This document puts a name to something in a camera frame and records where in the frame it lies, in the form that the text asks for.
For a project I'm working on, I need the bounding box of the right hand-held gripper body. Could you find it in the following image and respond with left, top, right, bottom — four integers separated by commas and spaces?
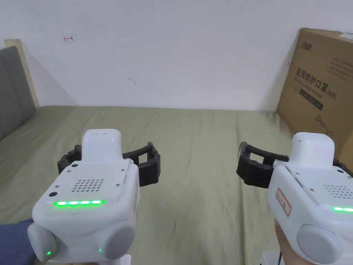
266, 132, 353, 265

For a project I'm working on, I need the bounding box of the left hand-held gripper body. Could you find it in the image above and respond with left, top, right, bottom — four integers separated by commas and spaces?
27, 129, 142, 265

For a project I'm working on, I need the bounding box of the person's right hand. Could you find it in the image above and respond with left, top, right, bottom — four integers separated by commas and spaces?
274, 218, 304, 265

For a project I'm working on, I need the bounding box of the bed with pale green sheet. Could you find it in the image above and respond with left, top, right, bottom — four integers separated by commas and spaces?
0, 105, 353, 265

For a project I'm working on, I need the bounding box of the brown cardboard carton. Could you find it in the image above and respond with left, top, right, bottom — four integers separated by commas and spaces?
275, 27, 353, 171

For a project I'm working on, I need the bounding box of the grey padded headboard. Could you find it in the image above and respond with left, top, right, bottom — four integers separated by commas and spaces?
0, 38, 40, 143

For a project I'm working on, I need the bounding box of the dark blue shirt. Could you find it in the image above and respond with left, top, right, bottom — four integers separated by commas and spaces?
0, 220, 38, 265

